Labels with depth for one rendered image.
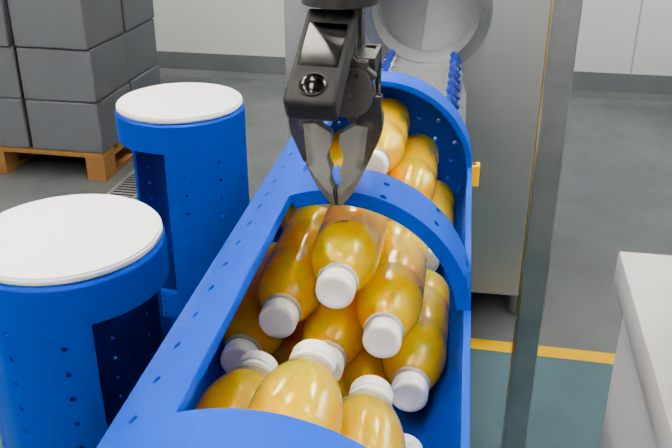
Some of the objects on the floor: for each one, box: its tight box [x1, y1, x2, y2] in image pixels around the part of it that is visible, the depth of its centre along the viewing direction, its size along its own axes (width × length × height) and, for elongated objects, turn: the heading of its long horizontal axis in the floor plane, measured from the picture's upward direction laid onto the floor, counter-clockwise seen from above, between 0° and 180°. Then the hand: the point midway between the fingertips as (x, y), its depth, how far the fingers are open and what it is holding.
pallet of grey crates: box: [0, 0, 161, 181], centre depth 416 cm, size 120×80×119 cm
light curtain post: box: [501, 0, 590, 448], centre depth 183 cm, size 6×6×170 cm
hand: (336, 195), depth 78 cm, fingers closed, pressing on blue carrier
